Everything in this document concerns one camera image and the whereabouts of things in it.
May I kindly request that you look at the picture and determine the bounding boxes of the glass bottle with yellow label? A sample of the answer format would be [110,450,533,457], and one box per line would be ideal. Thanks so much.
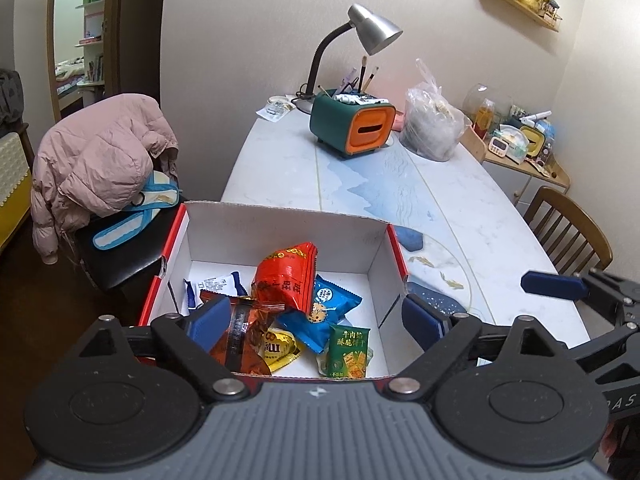
[472,99,495,139]

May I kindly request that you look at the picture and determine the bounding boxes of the white kitchen timer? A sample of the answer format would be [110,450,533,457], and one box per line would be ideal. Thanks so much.
[488,136,510,158]

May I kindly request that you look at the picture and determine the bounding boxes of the yellow tissue box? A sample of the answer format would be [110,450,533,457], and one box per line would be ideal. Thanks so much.
[520,125,546,158]

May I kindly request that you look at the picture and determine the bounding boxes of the wooden chair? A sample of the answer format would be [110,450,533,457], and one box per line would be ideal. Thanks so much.
[524,186,613,275]

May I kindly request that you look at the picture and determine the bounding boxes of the red snack bag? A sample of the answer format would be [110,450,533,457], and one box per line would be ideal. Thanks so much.
[252,242,318,314]

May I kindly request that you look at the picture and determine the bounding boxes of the red cardboard box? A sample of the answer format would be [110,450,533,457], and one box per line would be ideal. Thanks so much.
[140,202,421,377]

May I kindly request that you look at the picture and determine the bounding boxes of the green cracker packet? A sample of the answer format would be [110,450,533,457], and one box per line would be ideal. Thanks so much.
[317,324,372,380]

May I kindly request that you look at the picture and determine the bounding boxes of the white blue snack packet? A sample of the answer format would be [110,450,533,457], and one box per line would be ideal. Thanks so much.
[184,271,247,311]

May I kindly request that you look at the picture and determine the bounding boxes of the brown foil snack bag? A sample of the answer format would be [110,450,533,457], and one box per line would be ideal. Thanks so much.
[188,294,288,376]

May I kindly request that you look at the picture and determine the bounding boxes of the yellow candy packet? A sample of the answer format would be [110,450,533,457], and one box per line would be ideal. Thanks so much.
[262,327,303,374]

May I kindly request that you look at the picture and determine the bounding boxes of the black chair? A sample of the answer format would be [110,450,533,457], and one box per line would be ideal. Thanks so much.
[70,200,182,290]

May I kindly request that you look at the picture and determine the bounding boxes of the green orange tissue box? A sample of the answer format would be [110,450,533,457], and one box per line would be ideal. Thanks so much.
[309,93,396,157]

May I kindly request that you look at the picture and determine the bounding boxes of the blue cookie packet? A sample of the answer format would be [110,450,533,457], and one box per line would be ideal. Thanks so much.
[277,274,362,354]

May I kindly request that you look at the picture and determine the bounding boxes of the white wooden cabinet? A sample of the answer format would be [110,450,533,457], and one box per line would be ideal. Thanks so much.
[461,128,570,214]

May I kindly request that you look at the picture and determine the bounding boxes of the pink jacket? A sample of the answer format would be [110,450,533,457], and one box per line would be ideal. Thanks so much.
[30,93,178,264]

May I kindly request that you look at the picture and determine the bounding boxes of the blue white bag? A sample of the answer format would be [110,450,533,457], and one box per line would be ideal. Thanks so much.
[92,171,180,250]

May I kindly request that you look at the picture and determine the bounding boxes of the silver desk lamp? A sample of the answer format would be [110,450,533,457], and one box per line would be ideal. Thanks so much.
[294,3,404,115]

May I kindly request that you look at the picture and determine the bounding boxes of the wet wipes pack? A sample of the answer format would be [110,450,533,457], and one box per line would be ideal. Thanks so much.
[498,125,529,164]

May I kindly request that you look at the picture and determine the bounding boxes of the clear plastic bag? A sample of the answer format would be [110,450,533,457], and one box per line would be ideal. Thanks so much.
[399,58,471,162]

